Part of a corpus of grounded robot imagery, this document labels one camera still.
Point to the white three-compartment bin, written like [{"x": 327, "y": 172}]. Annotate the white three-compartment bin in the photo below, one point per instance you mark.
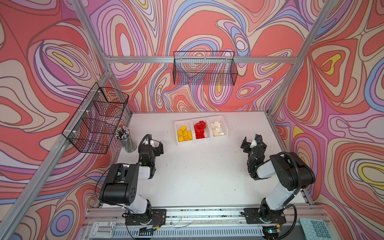
[{"x": 209, "y": 137}]

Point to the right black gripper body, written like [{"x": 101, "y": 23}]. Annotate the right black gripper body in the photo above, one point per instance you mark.
[{"x": 246, "y": 149}]

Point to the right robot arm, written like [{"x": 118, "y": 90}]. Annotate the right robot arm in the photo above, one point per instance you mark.
[{"x": 293, "y": 175}]

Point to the red long lego brick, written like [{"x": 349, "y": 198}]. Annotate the red long lego brick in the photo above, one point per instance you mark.
[{"x": 199, "y": 136}]

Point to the clear cup of pens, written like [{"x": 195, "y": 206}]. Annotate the clear cup of pens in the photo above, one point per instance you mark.
[{"x": 123, "y": 136}]

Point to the red arch lego piece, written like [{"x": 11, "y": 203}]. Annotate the red arch lego piece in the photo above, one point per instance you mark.
[{"x": 200, "y": 128}]

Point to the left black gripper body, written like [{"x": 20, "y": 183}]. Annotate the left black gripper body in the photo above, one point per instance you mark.
[{"x": 155, "y": 153}]

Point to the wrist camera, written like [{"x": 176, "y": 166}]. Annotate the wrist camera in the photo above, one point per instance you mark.
[
  {"x": 149, "y": 141},
  {"x": 256, "y": 141}
]

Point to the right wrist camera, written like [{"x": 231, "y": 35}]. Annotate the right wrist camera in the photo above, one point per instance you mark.
[{"x": 256, "y": 141}]

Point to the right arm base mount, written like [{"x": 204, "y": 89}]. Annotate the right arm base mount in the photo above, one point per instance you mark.
[{"x": 264, "y": 215}]

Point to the back wire basket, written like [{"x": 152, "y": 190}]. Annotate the back wire basket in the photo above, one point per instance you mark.
[{"x": 211, "y": 68}]

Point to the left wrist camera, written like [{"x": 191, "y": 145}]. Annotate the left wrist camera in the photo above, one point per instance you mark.
[{"x": 149, "y": 141}]

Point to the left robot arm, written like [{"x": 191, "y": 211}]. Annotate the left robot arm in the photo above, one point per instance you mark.
[{"x": 120, "y": 187}]

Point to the yellow curved lego piece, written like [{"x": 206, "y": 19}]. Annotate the yellow curved lego piece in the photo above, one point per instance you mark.
[{"x": 188, "y": 136}]

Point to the teal calculator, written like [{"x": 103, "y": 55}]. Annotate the teal calculator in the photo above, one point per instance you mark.
[{"x": 315, "y": 229}]

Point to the white long lego plate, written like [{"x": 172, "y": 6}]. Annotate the white long lego plate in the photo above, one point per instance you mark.
[{"x": 218, "y": 133}]

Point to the white lego block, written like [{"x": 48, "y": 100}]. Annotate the white lego block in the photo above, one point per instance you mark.
[{"x": 215, "y": 125}]

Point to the left wire basket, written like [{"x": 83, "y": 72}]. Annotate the left wire basket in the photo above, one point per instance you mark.
[{"x": 92, "y": 127}]

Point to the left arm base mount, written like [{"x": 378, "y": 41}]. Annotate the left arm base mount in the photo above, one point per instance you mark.
[{"x": 152, "y": 217}]

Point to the wire basket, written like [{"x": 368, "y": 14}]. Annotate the wire basket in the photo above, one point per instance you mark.
[
  {"x": 92, "y": 127},
  {"x": 211, "y": 68}
]

